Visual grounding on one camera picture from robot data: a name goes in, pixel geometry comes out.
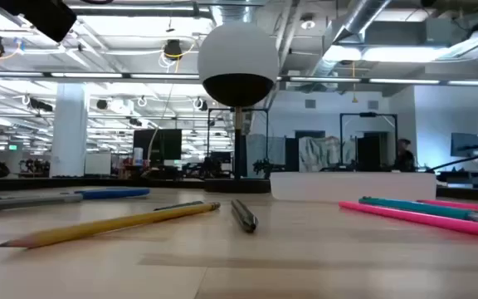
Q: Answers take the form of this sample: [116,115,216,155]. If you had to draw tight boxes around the teal pen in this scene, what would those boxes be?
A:
[358,196,478,228]

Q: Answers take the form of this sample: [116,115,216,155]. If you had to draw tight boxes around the white building column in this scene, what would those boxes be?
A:
[49,82,89,179]

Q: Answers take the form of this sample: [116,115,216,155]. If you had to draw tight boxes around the grey marker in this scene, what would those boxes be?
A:
[0,193,85,216]

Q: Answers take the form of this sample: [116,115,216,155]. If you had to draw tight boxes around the dark green marker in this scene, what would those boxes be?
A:
[154,200,205,212]

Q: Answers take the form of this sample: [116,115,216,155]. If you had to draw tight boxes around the black computer monitor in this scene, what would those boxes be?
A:
[133,129,183,167]

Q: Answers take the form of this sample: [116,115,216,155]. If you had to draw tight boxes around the blue pen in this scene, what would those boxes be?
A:
[75,188,151,201]

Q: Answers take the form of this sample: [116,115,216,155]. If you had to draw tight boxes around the wall-mounted screen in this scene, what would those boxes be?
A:
[450,132,478,159]

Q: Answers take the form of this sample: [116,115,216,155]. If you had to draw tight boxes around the person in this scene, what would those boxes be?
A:
[394,138,417,173]

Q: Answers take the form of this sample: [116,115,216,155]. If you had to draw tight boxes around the pink pencil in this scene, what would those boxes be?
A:
[338,201,478,239]

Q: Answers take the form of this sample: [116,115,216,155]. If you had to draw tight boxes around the clear plastic supply box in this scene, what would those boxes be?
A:
[269,171,438,203]

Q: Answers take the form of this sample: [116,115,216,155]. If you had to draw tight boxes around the black click pen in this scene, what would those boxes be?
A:
[230,199,259,233]

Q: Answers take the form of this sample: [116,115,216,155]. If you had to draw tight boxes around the yellow pencil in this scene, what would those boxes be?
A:
[0,201,222,249]

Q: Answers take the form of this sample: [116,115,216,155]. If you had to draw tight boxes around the pink highlighter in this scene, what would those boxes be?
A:
[416,199,478,215]

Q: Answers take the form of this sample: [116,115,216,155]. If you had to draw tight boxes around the white globe table lamp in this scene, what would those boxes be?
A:
[197,22,280,194]

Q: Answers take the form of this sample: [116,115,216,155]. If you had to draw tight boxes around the white board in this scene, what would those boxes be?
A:
[84,152,112,176]

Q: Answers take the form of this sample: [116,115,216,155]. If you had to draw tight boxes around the black aluminium table frame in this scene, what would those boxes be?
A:
[0,176,478,199]

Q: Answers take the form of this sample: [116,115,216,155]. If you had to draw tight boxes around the grey draped cloth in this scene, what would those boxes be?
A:
[299,135,356,173]

